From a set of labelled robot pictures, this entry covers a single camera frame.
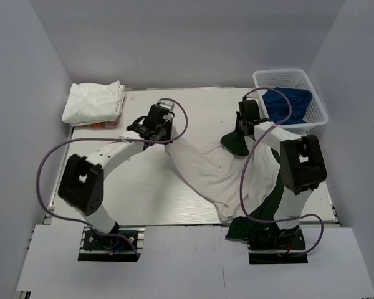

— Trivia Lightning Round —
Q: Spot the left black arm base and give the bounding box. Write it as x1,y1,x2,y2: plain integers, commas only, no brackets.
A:
77,228,144,262

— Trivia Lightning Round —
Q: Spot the white plastic basket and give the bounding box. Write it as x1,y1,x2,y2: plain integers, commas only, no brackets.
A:
252,69,328,133

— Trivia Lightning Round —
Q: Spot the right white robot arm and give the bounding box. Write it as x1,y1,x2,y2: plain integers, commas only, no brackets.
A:
235,97,327,249

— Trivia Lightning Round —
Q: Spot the white and green t-shirt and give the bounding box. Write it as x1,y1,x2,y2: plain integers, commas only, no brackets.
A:
165,138,282,240

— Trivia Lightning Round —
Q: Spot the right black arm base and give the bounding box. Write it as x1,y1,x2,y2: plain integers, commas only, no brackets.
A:
247,224,308,265

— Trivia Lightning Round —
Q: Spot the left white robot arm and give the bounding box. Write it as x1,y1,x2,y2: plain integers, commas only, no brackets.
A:
58,101,174,249

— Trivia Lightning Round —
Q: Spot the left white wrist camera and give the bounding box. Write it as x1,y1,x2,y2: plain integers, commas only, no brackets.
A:
157,99,175,113

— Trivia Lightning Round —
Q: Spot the blue t-shirt in basket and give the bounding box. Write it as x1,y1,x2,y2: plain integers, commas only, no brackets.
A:
262,88,312,125

